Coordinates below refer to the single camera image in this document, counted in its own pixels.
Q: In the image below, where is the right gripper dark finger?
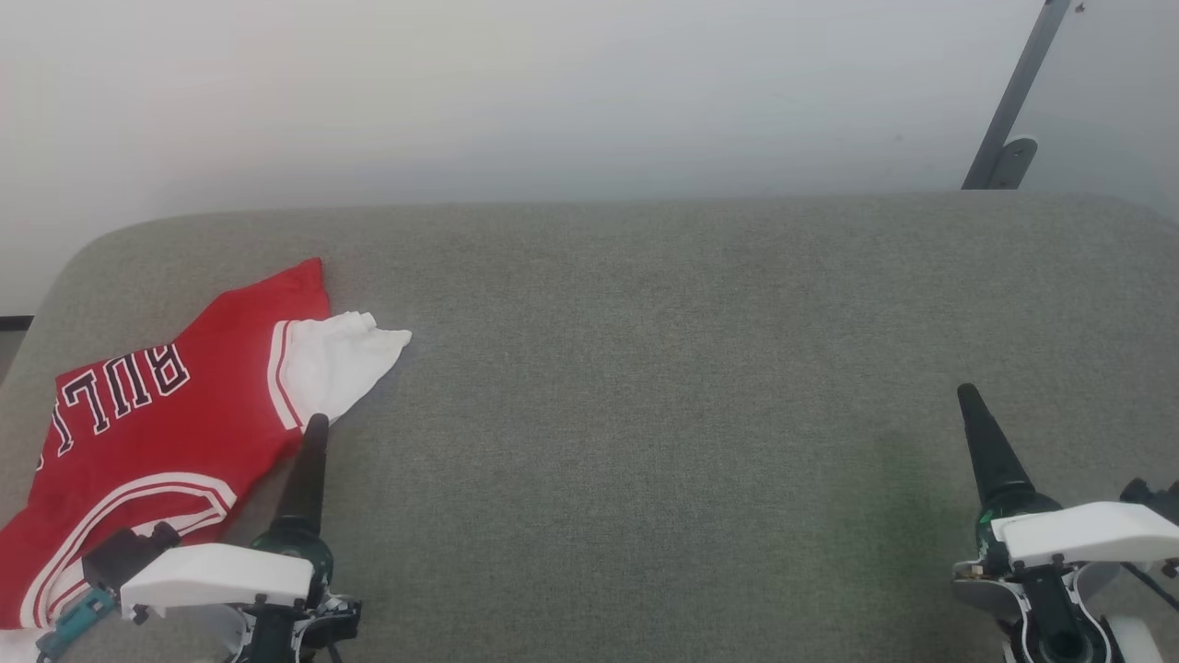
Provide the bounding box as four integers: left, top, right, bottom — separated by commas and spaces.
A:
957, 383, 1035, 513

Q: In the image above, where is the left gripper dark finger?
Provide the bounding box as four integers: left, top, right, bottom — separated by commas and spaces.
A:
274, 413, 331, 532

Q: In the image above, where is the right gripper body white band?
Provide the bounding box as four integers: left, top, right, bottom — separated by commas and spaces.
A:
976, 491, 1179, 571

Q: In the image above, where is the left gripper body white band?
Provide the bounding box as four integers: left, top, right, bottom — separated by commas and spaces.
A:
120, 516, 335, 621

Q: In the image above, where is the red Bulls basketball jersey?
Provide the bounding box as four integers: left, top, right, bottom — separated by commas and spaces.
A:
0, 258, 413, 663

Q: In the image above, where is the thin black cable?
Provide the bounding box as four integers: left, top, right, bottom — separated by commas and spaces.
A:
1122, 560, 1179, 611

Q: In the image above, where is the teal cable connector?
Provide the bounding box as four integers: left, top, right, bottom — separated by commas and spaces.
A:
36, 587, 118, 661

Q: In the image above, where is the grey metal wall bracket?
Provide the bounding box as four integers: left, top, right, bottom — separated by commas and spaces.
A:
989, 136, 1040, 191

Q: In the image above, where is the grey metal wall bar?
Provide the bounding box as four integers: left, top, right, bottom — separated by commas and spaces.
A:
962, 0, 1075, 191

